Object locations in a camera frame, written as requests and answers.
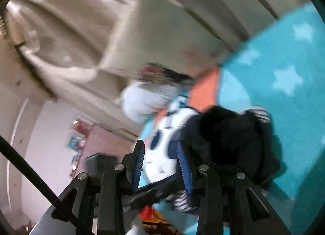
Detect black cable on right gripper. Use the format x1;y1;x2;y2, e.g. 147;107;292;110
0;135;88;235

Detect colourful wall poster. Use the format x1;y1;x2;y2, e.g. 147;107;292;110
66;115;94;179

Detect cream floral butterfly pillow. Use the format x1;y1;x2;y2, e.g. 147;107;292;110
99;0;229;79

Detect white pillow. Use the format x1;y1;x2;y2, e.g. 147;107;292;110
114;81;180;124

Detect turquoise cartoon fleece blanket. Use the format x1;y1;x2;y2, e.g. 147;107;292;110
138;1;325;235

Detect beige patterned curtain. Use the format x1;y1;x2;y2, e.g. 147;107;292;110
1;0;308;134

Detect navy striped pants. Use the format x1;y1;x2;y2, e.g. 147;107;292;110
167;105;284;212

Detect dark box by wall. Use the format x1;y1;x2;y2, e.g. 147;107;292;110
84;153;117;178

